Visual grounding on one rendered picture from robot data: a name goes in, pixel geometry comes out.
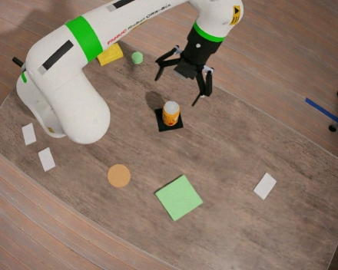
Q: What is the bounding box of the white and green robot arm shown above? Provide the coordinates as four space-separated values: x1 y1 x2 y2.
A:
12 0 244 144

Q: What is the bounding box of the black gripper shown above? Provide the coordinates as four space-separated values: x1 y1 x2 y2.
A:
154 43 214 106

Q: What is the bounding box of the light green square tile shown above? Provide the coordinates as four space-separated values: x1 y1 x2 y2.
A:
155 176 202 221

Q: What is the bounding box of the orange striped drink can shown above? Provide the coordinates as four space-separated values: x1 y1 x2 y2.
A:
162 101 180 126

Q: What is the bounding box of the black square coaster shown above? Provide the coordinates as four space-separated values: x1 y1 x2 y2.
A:
155 108 184 132

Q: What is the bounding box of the light green cylinder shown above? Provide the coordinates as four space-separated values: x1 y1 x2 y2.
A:
131 52 143 64

